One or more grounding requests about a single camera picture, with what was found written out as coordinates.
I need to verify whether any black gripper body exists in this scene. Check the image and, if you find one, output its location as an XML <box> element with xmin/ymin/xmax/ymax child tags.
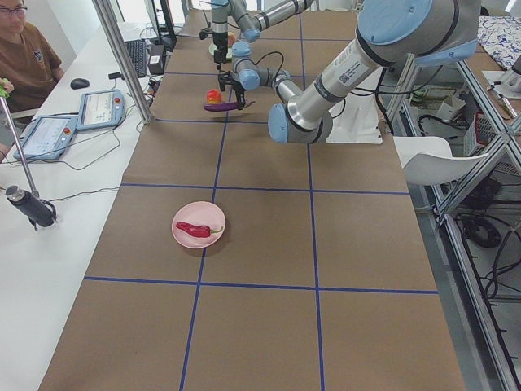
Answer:
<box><xmin>228</xmin><ymin>72</ymin><xmax>244</xmax><ymax>94</ymax></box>
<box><xmin>213</xmin><ymin>32</ymin><xmax>228</xmax><ymax>51</ymax></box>

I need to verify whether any yellow pink peach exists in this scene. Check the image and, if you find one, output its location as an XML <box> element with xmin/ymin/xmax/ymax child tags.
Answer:
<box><xmin>227</xmin><ymin>32</ymin><xmax>238</xmax><ymax>47</ymax></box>

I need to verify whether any purple eggplant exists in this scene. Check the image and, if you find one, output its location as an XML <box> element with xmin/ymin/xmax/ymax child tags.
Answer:
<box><xmin>203</xmin><ymin>101</ymin><xmax>254</xmax><ymax>112</ymax></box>

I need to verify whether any red chili pepper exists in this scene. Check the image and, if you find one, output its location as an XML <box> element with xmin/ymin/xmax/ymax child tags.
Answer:
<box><xmin>175</xmin><ymin>222</ymin><xmax>224</xmax><ymax>238</ymax></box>

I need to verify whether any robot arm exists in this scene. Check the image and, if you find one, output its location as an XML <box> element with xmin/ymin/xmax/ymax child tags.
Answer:
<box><xmin>199</xmin><ymin>0</ymin><xmax>313</xmax><ymax>64</ymax></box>
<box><xmin>268</xmin><ymin>0</ymin><xmax>481</xmax><ymax>144</ymax></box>

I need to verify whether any green plate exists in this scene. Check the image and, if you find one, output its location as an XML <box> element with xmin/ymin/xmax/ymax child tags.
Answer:
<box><xmin>208</xmin><ymin>43</ymin><xmax>232</xmax><ymax>59</ymax></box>

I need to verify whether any black keyboard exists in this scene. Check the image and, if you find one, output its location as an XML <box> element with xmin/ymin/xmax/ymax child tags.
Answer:
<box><xmin>125</xmin><ymin>39</ymin><xmax>147</xmax><ymax>78</ymax></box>

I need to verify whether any pink plate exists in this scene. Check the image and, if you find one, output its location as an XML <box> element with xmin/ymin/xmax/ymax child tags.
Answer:
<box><xmin>172</xmin><ymin>201</ymin><xmax>226</xmax><ymax>249</ymax></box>

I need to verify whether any far blue teach pendant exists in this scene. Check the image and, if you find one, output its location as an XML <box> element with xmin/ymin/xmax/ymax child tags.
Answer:
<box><xmin>77</xmin><ymin>89</ymin><xmax>125</xmax><ymax>131</ymax></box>

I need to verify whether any blue teach pendant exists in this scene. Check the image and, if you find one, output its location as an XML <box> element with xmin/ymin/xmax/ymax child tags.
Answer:
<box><xmin>77</xmin><ymin>89</ymin><xmax>125</xmax><ymax>131</ymax></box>
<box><xmin>21</xmin><ymin>116</ymin><xmax>77</xmax><ymax>160</ymax></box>

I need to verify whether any black computer mouse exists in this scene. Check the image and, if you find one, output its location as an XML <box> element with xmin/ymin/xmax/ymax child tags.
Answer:
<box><xmin>70</xmin><ymin>77</ymin><xmax>90</xmax><ymax>90</ymax></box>

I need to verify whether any near blue teach pendant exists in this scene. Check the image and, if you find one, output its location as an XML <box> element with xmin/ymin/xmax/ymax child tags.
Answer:
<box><xmin>21</xmin><ymin>116</ymin><xmax>77</xmax><ymax>160</ymax></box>

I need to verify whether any person in brown shirt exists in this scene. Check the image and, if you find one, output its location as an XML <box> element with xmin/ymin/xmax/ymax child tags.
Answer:
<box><xmin>1</xmin><ymin>1</ymin><xmax>64</xmax><ymax>112</ymax></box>

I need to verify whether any white chair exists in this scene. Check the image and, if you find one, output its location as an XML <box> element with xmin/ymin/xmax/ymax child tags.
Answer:
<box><xmin>393</xmin><ymin>136</ymin><xmax>488</xmax><ymax>186</ymax></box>

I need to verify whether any metal pointer stick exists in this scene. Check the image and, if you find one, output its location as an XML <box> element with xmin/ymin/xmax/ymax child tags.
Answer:
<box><xmin>1</xmin><ymin>91</ymin><xmax>40</xmax><ymax>198</ymax></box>

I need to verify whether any black water bottle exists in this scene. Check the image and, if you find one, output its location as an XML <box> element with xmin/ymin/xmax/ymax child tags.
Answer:
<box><xmin>5</xmin><ymin>186</ymin><xmax>56</xmax><ymax>230</ymax></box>

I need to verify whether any aluminium frame post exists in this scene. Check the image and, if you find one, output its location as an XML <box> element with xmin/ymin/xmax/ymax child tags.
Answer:
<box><xmin>92</xmin><ymin>0</ymin><xmax>152</xmax><ymax>125</ymax></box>

